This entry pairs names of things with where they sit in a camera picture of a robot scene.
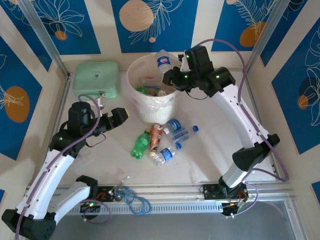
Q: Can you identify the thin black left gripper cable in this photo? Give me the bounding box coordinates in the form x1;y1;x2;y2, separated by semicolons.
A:
84;132;106;149

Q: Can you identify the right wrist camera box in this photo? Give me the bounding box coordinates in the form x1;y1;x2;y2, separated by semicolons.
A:
177;51;189;72

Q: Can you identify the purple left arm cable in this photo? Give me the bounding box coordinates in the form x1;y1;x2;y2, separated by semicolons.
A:
14;94;112;240

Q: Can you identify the clear Pepsi label bottle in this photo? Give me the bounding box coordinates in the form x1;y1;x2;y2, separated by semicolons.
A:
154;49;181;75

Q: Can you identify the blue label bottle white cap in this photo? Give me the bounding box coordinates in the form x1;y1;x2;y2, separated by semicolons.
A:
163;118;183;137

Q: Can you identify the aluminium side rail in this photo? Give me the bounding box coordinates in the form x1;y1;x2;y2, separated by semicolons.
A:
243;71;283;181
36;76;72;186

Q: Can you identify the thin black right gripper cable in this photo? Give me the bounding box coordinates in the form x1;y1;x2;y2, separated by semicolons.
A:
185;90;209;101

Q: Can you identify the coiled blue cable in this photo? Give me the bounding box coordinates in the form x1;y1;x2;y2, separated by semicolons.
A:
114;186;152;216

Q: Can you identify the clear bottle with blue label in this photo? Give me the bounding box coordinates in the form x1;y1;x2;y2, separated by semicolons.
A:
152;142;183;168

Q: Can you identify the mint green zip pouch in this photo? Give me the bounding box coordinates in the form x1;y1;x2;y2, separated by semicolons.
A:
72;61;120;100

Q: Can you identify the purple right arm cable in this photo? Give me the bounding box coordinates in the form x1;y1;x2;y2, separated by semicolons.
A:
191;38;290;220

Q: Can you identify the copper brown plastic bottle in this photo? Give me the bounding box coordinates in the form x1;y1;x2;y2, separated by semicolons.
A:
149;122;165;153

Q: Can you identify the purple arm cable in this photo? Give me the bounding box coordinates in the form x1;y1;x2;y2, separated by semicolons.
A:
191;38;290;220
14;94;112;240

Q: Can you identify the long aluminium table rail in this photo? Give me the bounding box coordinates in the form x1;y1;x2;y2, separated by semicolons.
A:
21;181;297;206

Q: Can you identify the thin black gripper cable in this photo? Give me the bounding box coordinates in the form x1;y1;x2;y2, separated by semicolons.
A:
84;132;106;149
185;90;209;101

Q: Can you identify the white plastic bin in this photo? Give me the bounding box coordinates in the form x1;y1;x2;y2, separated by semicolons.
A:
126;54;179;124

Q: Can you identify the grey metal panel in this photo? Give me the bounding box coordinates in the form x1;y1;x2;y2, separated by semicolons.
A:
14;199;307;240

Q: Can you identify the aluminium frame post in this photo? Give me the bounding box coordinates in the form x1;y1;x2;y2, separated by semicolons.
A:
242;0;297;76
18;0;70;79

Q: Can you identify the grey slotted cable duct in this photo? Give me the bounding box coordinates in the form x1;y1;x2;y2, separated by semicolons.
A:
32;202;223;216

